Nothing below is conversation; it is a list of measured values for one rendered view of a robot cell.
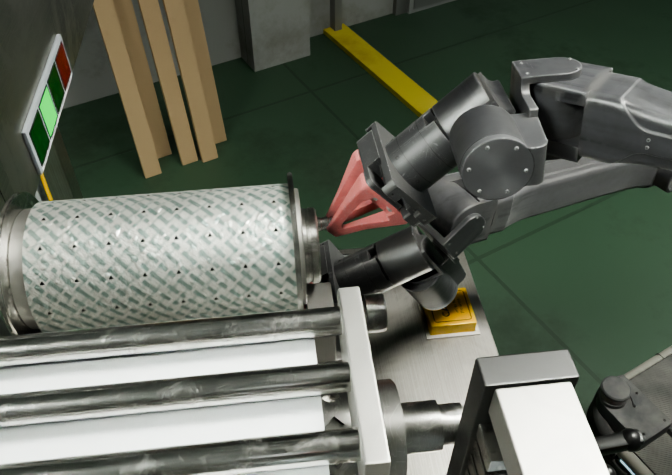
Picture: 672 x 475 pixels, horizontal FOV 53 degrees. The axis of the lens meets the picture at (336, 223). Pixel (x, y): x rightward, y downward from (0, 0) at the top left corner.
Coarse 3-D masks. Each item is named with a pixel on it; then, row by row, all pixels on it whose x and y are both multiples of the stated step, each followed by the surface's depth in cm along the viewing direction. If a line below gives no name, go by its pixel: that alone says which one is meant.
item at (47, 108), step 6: (48, 96) 95; (42, 102) 92; (48, 102) 94; (42, 108) 92; (48, 108) 94; (54, 108) 97; (42, 114) 92; (48, 114) 94; (54, 114) 97; (48, 120) 94; (54, 120) 96; (48, 126) 94
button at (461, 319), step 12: (456, 300) 104; (468, 300) 104; (432, 312) 102; (444, 312) 102; (456, 312) 102; (468, 312) 102; (432, 324) 100; (444, 324) 100; (456, 324) 100; (468, 324) 101
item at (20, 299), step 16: (16, 224) 61; (16, 240) 60; (16, 256) 59; (304, 256) 61; (16, 272) 59; (304, 272) 61; (16, 288) 59; (304, 288) 62; (16, 304) 60; (304, 304) 66; (32, 320) 61
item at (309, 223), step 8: (312, 208) 66; (304, 216) 64; (312, 216) 64; (304, 224) 64; (312, 224) 64; (304, 232) 63; (312, 232) 63; (304, 240) 63; (312, 240) 63; (304, 248) 63; (312, 248) 63; (312, 256) 63; (320, 256) 64; (312, 264) 64; (320, 264) 64; (312, 272) 64; (320, 272) 64; (312, 280) 65; (320, 280) 66
